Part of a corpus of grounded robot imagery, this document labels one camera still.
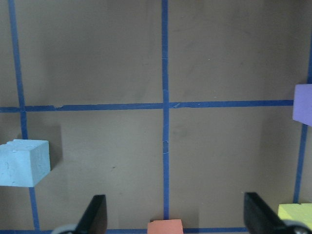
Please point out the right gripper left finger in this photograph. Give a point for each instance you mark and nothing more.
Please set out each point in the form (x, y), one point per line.
(94, 219)

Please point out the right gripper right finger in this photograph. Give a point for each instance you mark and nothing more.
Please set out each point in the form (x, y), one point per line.
(259, 218)

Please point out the light blue block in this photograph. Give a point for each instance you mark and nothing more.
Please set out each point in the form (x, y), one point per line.
(24, 162)

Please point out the orange block near arm bases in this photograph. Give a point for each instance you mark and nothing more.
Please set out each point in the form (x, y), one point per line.
(172, 226)

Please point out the yellow block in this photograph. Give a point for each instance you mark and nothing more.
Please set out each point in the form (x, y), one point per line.
(296, 213)

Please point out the purple block near cyan tray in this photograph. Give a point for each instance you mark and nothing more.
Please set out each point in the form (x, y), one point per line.
(302, 104)

